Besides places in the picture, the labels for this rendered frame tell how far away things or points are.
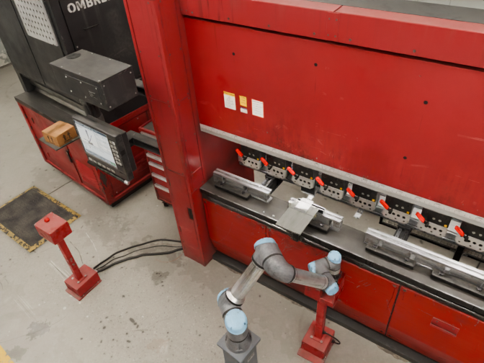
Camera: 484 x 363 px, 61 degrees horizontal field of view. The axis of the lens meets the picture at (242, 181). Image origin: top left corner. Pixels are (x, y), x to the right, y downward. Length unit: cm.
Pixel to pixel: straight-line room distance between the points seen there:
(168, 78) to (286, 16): 84
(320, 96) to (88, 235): 287
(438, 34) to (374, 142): 63
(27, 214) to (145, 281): 170
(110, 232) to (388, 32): 323
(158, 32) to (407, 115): 142
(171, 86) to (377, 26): 127
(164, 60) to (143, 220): 216
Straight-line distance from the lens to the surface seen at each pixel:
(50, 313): 392
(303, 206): 279
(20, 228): 478
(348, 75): 215
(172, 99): 266
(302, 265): 307
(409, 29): 197
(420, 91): 207
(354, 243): 278
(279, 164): 268
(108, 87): 250
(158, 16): 247
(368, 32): 202
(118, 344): 353
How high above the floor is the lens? 294
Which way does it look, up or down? 40 degrees down
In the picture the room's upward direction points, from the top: 5 degrees counter-clockwise
